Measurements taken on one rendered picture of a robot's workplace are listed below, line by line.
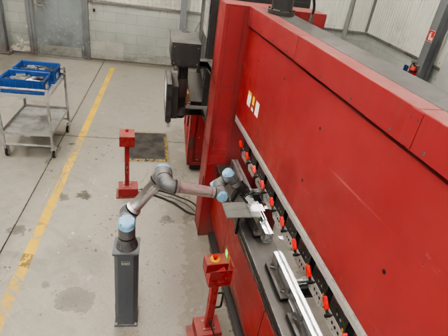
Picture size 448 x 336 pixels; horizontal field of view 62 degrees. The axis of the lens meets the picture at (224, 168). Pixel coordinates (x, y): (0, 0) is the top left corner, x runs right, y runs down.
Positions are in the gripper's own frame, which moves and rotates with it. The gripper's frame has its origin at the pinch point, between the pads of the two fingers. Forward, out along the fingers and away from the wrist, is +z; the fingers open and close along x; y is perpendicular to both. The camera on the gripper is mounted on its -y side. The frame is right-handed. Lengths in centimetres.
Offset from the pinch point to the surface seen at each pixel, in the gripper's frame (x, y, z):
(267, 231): -23.4, 1.7, 11.4
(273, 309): -82, -15, 10
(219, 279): -43, -41, 7
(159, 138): 306, -96, 54
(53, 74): 297, -143, -108
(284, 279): -65, -2, 13
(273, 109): 4, 52, -53
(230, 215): -7.6, -14.7, -6.2
